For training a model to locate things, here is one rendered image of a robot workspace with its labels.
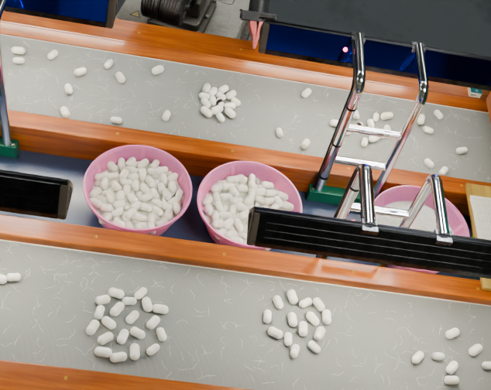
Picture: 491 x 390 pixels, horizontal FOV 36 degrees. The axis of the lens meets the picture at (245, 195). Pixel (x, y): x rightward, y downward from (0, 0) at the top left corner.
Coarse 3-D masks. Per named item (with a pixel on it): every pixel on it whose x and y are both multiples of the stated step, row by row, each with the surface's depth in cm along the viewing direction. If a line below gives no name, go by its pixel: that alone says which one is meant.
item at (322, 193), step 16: (352, 32) 182; (352, 48) 178; (416, 48) 182; (416, 64) 179; (352, 80) 173; (352, 96) 174; (352, 112) 178; (416, 112) 177; (336, 128) 184; (352, 128) 183; (368, 128) 183; (336, 144) 187; (400, 144) 186; (336, 160) 192; (352, 160) 193; (368, 160) 194; (320, 176) 198; (384, 176) 196; (320, 192) 202; (336, 192) 203
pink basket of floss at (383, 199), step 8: (384, 192) 199; (392, 192) 201; (400, 192) 202; (408, 192) 202; (376, 200) 197; (384, 200) 201; (392, 200) 203; (400, 200) 204; (408, 200) 204; (432, 200) 203; (448, 200) 201; (448, 208) 201; (456, 208) 199; (448, 216) 201; (456, 216) 200; (456, 224) 199; (464, 224) 197; (456, 232) 199; (464, 232) 197; (432, 272) 189
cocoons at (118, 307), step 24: (144, 288) 171; (96, 312) 165; (120, 312) 167; (264, 312) 173; (312, 312) 174; (120, 336) 163; (144, 336) 164; (288, 336) 169; (456, 336) 178; (120, 360) 160; (456, 384) 170
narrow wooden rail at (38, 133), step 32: (0, 128) 193; (32, 128) 192; (64, 128) 194; (96, 128) 196; (128, 128) 198; (192, 160) 199; (224, 160) 198; (256, 160) 198; (288, 160) 200; (320, 160) 202; (416, 192) 204; (448, 192) 204
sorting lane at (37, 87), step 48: (48, 48) 214; (48, 96) 203; (96, 96) 206; (144, 96) 209; (192, 96) 212; (240, 96) 215; (288, 96) 219; (336, 96) 222; (384, 96) 225; (240, 144) 204; (288, 144) 207; (384, 144) 213; (432, 144) 217; (480, 144) 220
